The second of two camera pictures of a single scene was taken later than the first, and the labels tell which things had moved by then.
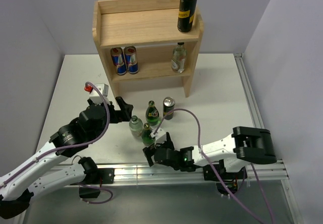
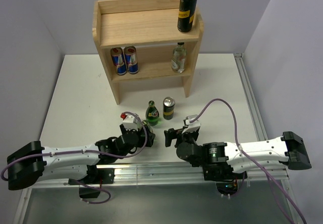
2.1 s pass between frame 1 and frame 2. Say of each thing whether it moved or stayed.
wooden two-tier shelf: stayed
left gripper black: moved
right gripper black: moved
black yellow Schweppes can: stayed
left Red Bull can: stayed
